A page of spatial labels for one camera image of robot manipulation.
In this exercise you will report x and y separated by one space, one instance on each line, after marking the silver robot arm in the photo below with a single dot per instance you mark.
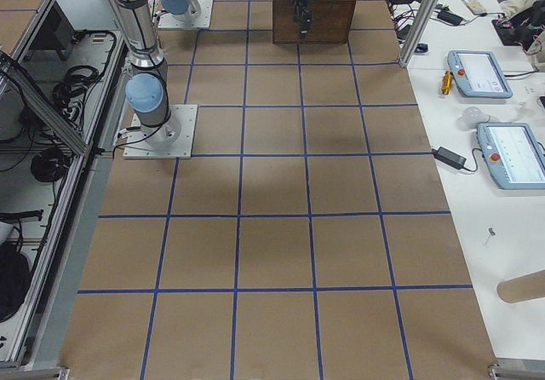
146 92
184 10

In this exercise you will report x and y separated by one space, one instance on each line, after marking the dark wooden drawer cabinet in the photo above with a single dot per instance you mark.
331 22

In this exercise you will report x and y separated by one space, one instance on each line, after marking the orange tool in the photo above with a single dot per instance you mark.
446 83

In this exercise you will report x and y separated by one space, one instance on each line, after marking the smartphone with patterned case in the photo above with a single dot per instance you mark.
475 7

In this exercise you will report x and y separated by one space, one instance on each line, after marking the upper teach pendant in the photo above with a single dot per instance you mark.
477 74

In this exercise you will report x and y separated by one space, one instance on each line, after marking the teach pendant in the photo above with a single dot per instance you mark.
477 74
512 155

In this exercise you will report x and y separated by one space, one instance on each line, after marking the white light bulb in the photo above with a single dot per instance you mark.
472 116

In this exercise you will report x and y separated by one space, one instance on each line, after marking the black power adapter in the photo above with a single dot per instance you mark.
450 158

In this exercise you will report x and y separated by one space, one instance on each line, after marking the lower teach pendant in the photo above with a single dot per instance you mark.
512 155

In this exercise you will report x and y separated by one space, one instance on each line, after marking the small screw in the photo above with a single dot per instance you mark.
491 234

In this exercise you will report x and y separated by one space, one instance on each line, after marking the cardboard tube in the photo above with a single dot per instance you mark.
524 288

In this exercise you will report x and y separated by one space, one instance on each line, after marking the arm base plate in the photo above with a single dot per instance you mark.
173 140
168 22

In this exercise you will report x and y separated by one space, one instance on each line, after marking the aluminium frame post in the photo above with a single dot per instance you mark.
423 16

